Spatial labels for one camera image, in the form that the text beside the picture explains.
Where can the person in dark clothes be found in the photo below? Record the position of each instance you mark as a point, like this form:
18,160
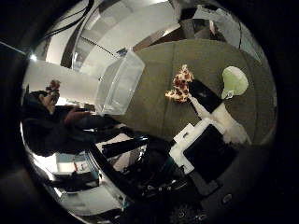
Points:
53,124

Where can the spotted giraffe plush toy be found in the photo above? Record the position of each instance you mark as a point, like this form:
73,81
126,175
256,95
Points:
181,84

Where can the clear plastic container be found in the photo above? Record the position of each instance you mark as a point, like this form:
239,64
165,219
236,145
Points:
120,84

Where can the green plush toy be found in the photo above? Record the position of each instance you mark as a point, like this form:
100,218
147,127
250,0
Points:
234,81

